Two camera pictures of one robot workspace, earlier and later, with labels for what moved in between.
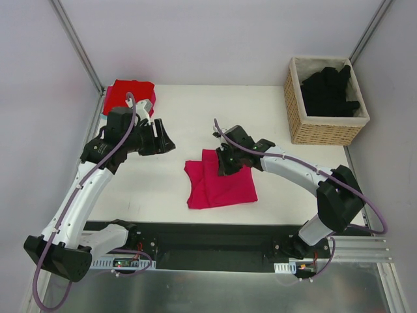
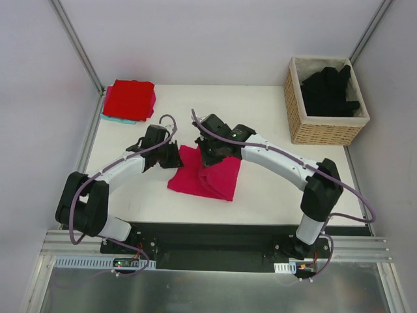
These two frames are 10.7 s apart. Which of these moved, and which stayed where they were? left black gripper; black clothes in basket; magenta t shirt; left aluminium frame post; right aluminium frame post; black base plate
Moved: left black gripper; magenta t shirt
Stayed: black base plate; left aluminium frame post; right aluminium frame post; black clothes in basket
